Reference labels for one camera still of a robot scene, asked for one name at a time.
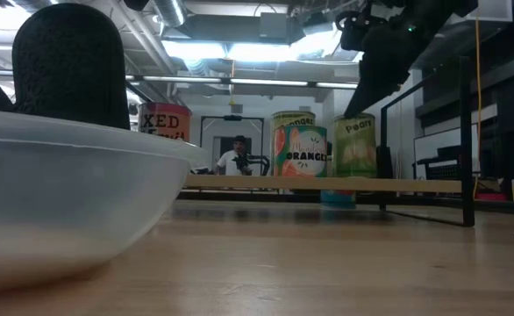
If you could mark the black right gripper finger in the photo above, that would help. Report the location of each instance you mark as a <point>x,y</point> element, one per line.
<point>366,102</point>

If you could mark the green pears can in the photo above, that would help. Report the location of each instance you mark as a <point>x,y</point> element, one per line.
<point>354,149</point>

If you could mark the green oranges can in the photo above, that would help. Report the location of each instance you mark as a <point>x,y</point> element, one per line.
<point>292,118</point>

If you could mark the teal mandarin oranges can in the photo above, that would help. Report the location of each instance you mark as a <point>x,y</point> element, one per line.
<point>301,153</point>

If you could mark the tomatoes can with blue base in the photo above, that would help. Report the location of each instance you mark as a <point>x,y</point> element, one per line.
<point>338,199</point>

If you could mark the red orange mixed fruit can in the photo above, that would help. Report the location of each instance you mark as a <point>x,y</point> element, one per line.
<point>165,120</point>

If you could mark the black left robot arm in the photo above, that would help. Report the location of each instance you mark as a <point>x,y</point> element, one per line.
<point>136,3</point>

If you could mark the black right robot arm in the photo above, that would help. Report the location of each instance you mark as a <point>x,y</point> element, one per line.
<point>450,9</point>

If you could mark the wooden shelf board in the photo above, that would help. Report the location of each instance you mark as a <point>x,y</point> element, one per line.
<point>393,184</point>

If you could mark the black background crate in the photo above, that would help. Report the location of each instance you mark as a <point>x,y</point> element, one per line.
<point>384,164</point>

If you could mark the long fluorescent light bar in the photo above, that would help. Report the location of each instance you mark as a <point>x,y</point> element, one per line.
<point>266,82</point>

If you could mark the black mesh basket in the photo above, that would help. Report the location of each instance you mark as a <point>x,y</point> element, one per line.
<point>443,171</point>

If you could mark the grey ceiling box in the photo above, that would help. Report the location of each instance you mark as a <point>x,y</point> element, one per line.
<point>273,24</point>

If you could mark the person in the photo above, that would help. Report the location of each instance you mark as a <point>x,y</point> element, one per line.
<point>227,163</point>

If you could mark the flat red object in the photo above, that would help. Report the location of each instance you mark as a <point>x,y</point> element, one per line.
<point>491,197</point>

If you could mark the black textured rounded block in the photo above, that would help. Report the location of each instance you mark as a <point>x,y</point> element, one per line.
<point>68,66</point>

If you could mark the white translucent plastic bowl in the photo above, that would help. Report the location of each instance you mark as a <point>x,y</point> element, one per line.
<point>64,197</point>

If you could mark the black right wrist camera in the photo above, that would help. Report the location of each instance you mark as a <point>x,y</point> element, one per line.
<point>351,30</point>

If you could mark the grey square wall vent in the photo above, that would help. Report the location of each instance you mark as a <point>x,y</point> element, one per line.
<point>237,108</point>
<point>305,108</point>

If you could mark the black metal shelf frame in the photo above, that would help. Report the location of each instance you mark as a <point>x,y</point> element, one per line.
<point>467,153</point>

